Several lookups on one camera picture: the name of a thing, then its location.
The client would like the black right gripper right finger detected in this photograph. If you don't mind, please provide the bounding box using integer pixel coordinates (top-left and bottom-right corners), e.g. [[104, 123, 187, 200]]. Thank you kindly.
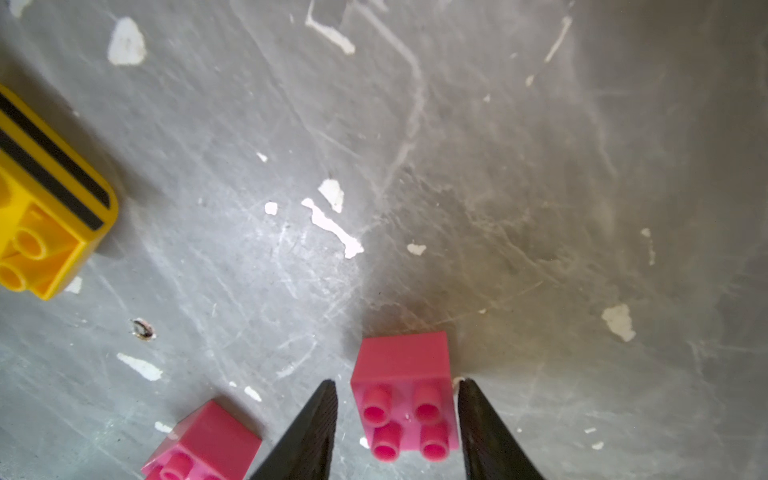
[[458, 378, 544, 480]]

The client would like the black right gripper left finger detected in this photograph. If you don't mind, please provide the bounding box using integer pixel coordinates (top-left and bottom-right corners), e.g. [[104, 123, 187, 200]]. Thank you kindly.
[[250, 379, 338, 480]]

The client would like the pink lego brick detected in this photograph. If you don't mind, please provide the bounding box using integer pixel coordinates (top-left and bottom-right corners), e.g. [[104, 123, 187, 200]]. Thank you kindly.
[[141, 400, 262, 480], [350, 332, 459, 463]]

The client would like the yellow striped lego brick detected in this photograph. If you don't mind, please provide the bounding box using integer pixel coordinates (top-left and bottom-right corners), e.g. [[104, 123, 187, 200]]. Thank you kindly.
[[1, 87, 119, 300]]

